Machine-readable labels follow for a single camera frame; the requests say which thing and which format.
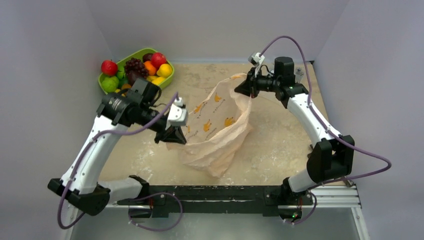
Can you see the clear plastic screw box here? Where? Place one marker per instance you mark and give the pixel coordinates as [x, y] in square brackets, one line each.
[299, 73]

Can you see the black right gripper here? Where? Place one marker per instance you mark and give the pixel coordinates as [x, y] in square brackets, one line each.
[252, 84]

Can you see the translucent orange plastic bag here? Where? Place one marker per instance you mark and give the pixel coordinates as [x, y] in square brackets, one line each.
[216, 128]

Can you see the dark purple grape bunch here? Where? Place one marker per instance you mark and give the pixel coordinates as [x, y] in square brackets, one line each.
[135, 66]

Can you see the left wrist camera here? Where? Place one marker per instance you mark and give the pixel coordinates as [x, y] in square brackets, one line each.
[178, 114]

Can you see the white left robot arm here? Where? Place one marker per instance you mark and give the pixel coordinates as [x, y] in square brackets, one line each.
[80, 185]

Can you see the dark red plum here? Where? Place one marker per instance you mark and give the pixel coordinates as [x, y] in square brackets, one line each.
[133, 76]

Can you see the green bumpy custard apple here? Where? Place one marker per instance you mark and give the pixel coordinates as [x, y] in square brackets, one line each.
[110, 84]

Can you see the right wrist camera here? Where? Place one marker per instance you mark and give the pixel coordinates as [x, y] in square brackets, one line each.
[256, 59]

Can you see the red apple outside basket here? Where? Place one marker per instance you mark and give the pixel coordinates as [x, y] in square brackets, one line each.
[109, 68]

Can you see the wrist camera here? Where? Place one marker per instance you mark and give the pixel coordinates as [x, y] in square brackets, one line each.
[256, 59]
[178, 114]

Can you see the green plastic fruit basket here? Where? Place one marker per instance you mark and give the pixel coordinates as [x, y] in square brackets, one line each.
[144, 55]

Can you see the brown kiwi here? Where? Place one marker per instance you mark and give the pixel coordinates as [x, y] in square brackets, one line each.
[125, 86]

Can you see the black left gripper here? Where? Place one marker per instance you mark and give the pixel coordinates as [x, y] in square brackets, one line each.
[173, 134]

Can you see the orange tangerine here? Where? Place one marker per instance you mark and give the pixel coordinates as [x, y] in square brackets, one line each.
[150, 68]

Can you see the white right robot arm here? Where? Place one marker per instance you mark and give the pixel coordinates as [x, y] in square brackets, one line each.
[296, 98]

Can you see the red apple in basket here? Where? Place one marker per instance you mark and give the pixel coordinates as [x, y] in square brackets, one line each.
[157, 59]

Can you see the yellow lemon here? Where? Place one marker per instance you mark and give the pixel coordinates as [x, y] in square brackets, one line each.
[165, 70]

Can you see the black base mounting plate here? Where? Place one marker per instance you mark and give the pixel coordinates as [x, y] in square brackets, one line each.
[176, 207]

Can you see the front aluminium rail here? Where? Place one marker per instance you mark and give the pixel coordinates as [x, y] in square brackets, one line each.
[330, 196]

